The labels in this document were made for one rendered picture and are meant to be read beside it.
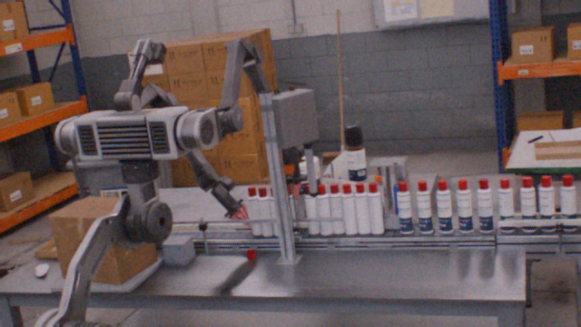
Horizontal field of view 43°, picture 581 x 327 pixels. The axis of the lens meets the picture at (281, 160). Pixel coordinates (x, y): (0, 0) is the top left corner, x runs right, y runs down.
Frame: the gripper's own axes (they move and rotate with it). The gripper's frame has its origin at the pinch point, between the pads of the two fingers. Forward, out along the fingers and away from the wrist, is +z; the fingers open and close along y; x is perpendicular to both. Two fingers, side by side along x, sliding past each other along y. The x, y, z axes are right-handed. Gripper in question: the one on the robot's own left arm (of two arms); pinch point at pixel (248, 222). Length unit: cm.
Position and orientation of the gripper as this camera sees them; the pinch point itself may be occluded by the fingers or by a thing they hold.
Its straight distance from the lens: 311.3
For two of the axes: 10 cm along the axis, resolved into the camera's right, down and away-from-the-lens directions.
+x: -6.7, 6.2, 4.0
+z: 6.9, 7.3, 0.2
